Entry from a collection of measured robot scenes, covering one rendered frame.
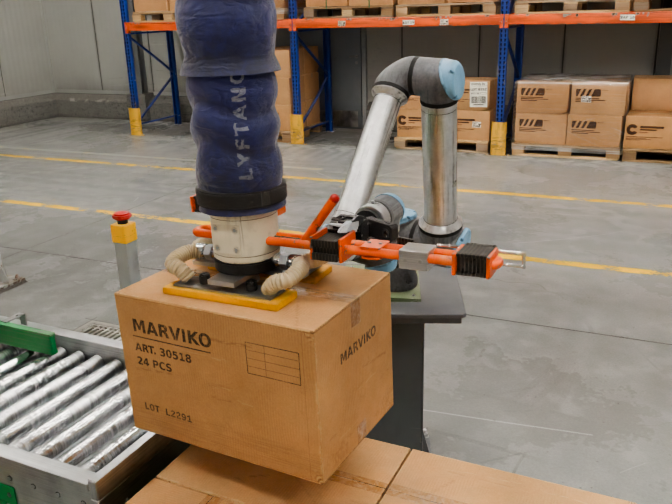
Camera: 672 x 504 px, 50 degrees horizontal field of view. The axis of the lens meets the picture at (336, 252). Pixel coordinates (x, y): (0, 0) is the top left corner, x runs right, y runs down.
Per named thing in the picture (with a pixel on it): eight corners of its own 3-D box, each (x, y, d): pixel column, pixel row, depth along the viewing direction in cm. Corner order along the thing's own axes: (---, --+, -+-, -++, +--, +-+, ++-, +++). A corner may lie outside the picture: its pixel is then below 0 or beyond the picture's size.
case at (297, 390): (134, 427, 197) (113, 292, 184) (223, 365, 230) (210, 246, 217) (323, 485, 169) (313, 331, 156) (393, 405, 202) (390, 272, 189)
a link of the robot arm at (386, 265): (366, 260, 211) (368, 220, 207) (402, 268, 206) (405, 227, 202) (352, 271, 203) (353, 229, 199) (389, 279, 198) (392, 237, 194)
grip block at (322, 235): (308, 261, 170) (307, 237, 168) (327, 248, 179) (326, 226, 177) (340, 264, 167) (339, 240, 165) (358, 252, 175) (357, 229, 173)
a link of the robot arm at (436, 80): (427, 246, 264) (422, 48, 221) (473, 255, 257) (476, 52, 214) (411, 269, 253) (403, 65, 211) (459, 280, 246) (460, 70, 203)
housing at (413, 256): (397, 269, 162) (397, 250, 160) (408, 259, 168) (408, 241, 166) (427, 272, 159) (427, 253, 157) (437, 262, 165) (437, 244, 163)
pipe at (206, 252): (165, 278, 182) (163, 257, 181) (222, 248, 204) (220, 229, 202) (280, 295, 168) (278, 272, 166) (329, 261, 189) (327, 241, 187)
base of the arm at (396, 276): (368, 269, 275) (369, 245, 271) (418, 273, 273) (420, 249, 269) (363, 289, 257) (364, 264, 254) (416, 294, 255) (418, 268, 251)
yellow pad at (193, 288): (162, 294, 182) (160, 275, 180) (187, 280, 190) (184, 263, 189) (277, 312, 167) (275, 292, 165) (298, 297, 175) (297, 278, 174)
